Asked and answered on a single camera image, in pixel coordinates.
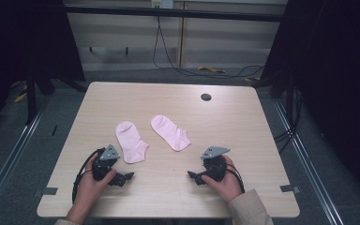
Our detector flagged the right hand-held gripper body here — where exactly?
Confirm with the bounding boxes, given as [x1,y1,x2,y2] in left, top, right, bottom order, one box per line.
[200,145,232,183]

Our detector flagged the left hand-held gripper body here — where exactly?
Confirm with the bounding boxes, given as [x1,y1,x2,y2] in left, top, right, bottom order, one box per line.
[92,143,122,182]

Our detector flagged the pink sock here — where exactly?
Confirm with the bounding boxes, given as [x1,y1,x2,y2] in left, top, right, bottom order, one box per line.
[150,114,192,153]
[115,121,150,165]

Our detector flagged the person's right hand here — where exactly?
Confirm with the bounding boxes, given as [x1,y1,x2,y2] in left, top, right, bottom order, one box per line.
[201,155,244,203]

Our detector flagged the person's left hand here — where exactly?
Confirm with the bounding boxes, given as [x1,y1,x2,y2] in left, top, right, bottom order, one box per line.
[67,168,118,225]

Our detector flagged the grey tape strip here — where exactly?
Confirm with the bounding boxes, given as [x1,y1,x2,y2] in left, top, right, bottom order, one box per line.
[279,184,301,194]
[41,187,59,197]

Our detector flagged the black metal stand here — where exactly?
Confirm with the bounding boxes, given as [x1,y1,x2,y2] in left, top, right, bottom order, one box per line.
[24,66,56,127]

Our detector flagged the yellow tool on floor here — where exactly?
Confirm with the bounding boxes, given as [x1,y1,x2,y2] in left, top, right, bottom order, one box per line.
[197,65,227,75]

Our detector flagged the yellow floor scrap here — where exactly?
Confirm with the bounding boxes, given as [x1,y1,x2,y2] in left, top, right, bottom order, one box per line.
[13,85,29,104]

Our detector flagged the black curtain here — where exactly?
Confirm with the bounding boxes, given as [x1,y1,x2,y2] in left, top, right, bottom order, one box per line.
[0,0,86,140]
[260,0,360,205]

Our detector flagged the black horizontal bar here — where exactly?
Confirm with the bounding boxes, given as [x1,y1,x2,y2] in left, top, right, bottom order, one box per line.
[63,4,286,23]

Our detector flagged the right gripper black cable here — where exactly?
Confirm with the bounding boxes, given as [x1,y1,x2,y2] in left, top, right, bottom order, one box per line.
[226,163,246,194]

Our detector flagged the black cable bundle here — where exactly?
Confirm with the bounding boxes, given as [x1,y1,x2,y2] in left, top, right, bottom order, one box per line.
[273,90,304,155]

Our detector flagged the aluminium floor rail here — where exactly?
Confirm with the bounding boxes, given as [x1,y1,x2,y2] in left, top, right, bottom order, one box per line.
[0,95,51,218]
[273,98,345,225]

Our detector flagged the long black wall cable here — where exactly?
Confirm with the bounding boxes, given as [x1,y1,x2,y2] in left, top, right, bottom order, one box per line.
[152,14,266,80]

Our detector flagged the white wall socket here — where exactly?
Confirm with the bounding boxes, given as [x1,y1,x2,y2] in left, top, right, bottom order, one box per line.
[151,0,174,9]

